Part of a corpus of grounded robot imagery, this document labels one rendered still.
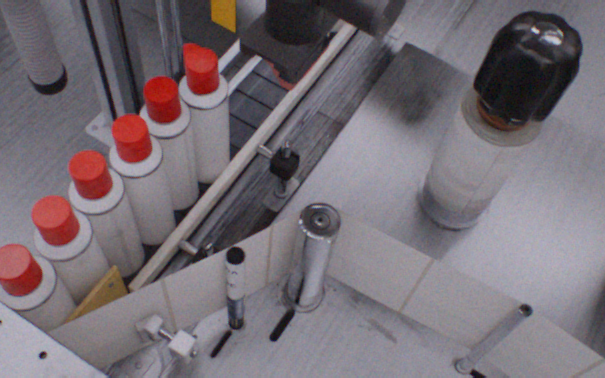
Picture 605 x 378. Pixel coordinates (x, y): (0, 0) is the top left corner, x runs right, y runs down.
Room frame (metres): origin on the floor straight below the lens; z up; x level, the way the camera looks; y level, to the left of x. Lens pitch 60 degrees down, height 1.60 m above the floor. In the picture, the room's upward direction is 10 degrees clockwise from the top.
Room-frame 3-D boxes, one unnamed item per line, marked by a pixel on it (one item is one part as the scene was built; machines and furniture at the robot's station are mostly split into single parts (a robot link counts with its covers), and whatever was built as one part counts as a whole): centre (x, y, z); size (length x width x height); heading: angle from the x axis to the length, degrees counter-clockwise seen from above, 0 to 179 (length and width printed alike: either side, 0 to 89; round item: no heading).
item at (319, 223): (0.28, -0.02, 0.97); 0.05 x 0.05 x 0.19
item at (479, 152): (0.44, -0.19, 1.03); 0.09 x 0.09 x 0.30
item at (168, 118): (0.38, 0.15, 0.98); 0.05 x 0.05 x 0.20
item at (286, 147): (0.43, 0.03, 0.89); 0.03 x 0.03 x 0.12; 66
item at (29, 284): (0.18, 0.22, 0.98); 0.05 x 0.05 x 0.20
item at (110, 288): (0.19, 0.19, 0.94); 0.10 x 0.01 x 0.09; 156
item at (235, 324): (0.23, 0.05, 0.97); 0.02 x 0.02 x 0.19
